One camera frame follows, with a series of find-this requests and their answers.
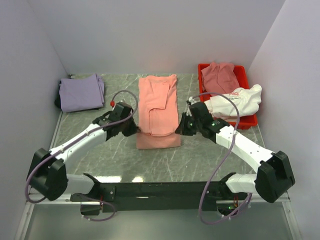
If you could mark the aluminium frame rail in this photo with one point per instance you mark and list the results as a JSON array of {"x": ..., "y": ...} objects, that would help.
[{"x": 49, "y": 170}]

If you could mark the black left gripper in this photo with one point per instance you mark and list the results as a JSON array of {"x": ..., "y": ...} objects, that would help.
[{"x": 133, "y": 130}]

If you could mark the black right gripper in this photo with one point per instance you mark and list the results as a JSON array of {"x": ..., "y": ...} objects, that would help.
[{"x": 182, "y": 129}]

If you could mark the salmon pink t shirt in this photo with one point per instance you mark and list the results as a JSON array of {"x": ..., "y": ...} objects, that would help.
[{"x": 158, "y": 116}]

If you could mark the folded lavender t shirt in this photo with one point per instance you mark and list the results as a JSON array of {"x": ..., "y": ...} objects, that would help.
[{"x": 79, "y": 94}]

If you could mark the dusty pink t shirt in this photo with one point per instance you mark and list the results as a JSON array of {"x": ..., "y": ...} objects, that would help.
[{"x": 219, "y": 78}]

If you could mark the white printed t shirt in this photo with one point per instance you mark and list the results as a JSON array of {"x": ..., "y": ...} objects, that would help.
[{"x": 247, "y": 102}]

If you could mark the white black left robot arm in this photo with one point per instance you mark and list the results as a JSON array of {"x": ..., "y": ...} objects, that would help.
[{"x": 48, "y": 171}]

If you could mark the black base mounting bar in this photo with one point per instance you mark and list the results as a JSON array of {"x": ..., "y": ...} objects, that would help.
[{"x": 143, "y": 196}]

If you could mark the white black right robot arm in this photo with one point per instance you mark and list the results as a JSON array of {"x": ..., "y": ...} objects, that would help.
[{"x": 273, "y": 174}]

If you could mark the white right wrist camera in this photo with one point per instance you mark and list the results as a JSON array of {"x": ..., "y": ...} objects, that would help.
[{"x": 191, "y": 100}]

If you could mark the red plastic bin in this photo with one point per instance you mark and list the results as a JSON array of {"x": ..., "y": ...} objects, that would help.
[{"x": 245, "y": 122}]

